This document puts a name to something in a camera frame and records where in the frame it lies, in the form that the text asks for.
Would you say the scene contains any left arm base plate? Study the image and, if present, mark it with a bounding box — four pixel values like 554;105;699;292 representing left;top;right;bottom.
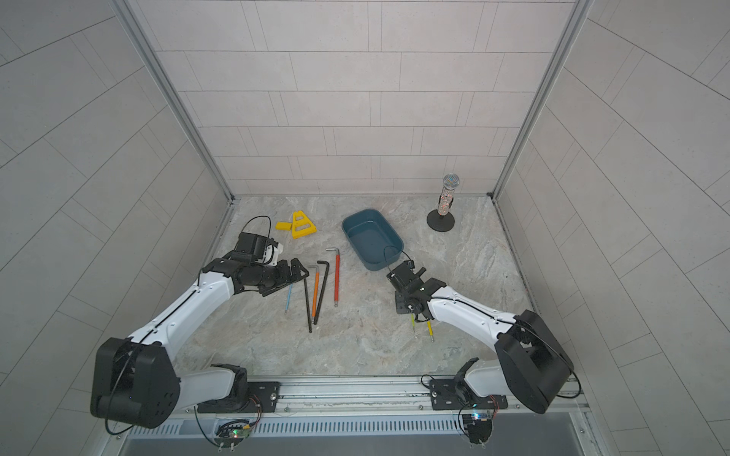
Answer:
198;382;281;414

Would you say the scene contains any aluminium mounting rail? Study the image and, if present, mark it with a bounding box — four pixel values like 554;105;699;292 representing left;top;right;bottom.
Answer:
122;373;589;422

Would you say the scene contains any yellow triangular frame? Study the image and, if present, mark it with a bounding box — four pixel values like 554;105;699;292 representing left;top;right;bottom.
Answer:
291;211;317;239

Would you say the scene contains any blue handled hex key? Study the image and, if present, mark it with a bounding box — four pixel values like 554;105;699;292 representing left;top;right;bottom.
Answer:
284;284;294;313

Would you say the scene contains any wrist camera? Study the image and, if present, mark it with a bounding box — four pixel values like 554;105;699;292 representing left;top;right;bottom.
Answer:
387;260;416;290
233;232;282;266

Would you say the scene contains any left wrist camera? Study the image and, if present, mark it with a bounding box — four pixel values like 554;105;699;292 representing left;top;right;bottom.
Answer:
233;232;282;266

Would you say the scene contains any red handled hex key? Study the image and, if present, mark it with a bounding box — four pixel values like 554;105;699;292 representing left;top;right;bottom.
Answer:
326;247;340;308

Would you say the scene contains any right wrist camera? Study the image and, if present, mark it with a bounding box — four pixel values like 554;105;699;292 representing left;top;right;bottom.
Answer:
387;260;416;290

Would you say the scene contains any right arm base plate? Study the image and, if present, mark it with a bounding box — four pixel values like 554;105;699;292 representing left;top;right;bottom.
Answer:
427;377;509;412

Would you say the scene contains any small black hex key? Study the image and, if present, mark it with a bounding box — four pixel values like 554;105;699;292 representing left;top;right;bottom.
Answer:
302;277;313;334

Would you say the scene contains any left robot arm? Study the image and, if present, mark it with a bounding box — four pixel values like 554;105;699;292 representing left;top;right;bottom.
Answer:
89;256;309;429

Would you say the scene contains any yellow handled hex key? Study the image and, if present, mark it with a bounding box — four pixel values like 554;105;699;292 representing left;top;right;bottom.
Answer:
427;320;435;342

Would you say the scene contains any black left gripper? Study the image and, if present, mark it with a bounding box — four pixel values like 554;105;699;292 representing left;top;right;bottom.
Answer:
251;256;313;295

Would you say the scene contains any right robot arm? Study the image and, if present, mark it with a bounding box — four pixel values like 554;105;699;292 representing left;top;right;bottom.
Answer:
387;260;574;414

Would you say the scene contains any left circuit board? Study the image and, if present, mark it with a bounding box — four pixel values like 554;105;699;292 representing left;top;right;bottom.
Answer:
214;419;252;452

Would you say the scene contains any glitter microphone on stand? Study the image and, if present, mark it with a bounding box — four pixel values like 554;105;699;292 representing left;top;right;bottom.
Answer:
427;174;460;233

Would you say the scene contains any teal storage box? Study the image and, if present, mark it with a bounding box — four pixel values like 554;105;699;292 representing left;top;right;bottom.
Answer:
341;208;404;272

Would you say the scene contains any orange handled hex key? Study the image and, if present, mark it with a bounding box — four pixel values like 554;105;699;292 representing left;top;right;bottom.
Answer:
311;264;321;324

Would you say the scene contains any large black hex key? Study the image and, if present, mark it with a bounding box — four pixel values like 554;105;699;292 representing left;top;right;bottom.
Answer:
313;260;330;325

